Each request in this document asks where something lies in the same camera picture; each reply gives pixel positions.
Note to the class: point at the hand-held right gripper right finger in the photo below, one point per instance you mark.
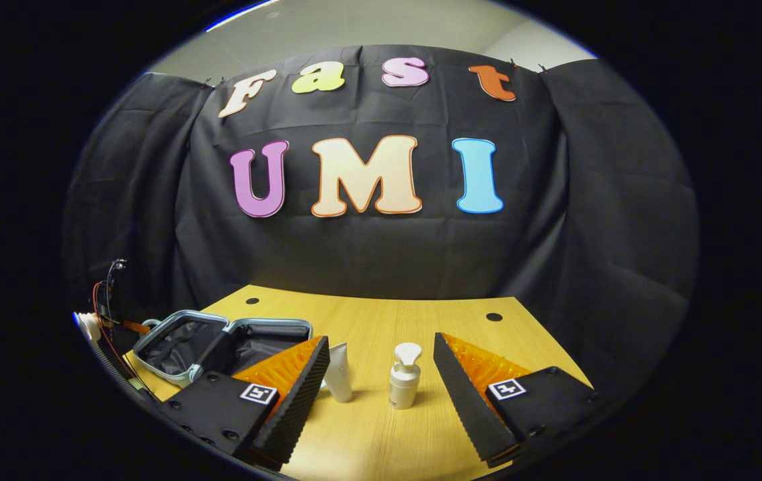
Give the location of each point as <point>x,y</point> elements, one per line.
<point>464,407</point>

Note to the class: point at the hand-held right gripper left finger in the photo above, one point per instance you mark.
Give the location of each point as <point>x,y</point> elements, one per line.
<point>301,401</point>

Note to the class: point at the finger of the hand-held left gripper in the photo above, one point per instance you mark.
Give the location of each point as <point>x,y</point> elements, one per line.
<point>135,326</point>

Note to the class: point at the white cream tube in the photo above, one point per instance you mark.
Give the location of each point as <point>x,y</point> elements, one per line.
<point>339,381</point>

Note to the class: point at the light blue suitcase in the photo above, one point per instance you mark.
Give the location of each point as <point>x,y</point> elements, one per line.
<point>174,347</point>

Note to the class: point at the white pump bottle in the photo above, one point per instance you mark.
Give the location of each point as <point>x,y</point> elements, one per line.
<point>403,391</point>

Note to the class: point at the black backdrop cloth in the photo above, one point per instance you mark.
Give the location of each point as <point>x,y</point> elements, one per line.
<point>367,254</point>

